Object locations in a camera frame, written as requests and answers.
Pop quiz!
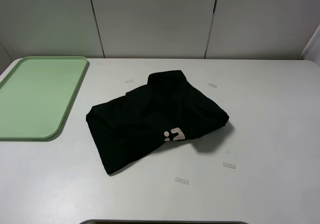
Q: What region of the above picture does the black short sleeve t-shirt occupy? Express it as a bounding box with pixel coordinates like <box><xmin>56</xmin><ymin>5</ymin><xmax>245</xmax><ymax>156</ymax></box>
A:
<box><xmin>86</xmin><ymin>70</ymin><xmax>229</xmax><ymax>175</ymax></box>

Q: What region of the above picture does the white tape strip far left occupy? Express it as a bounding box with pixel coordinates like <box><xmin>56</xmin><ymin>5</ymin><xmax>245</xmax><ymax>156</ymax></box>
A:
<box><xmin>125</xmin><ymin>79</ymin><xmax>134</xmax><ymax>83</ymax></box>

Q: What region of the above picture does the light green plastic tray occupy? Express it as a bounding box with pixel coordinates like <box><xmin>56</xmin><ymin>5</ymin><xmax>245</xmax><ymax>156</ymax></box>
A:
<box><xmin>0</xmin><ymin>56</ymin><xmax>89</xmax><ymax>141</ymax></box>

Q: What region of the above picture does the white tape strip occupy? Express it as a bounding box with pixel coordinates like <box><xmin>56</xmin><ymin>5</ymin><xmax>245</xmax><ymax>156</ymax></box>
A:
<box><xmin>125</xmin><ymin>79</ymin><xmax>134</xmax><ymax>83</ymax></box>
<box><xmin>222</xmin><ymin>161</ymin><xmax>236</xmax><ymax>170</ymax></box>
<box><xmin>175</xmin><ymin>177</ymin><xmax>189</xmax><ymax>185</ymax></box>
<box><xmin>207</xmin><ymin>83</ymin><xmax>217</xmax><ymax>88</ymax></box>

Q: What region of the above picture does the white tape strip near centre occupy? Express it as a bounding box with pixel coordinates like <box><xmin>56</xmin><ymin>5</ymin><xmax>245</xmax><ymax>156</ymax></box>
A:
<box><xmin>175</xmin><ymin>177</ymin><xmax>189</xmax><ymax>185</ymax></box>

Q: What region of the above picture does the white tape strip near right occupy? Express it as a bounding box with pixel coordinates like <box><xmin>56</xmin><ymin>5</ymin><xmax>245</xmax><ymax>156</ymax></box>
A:
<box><xmin>222</xmin><ymin>161</ymin><xmax>236</xmax><ymax>170</ymax></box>

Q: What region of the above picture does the white tape strip far right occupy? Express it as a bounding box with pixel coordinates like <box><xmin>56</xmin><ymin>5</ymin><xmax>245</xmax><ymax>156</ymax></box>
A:
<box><xmin>207</xmin><ymin>83</ymin><xmax>217</xmax><ymax>88</ymax></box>

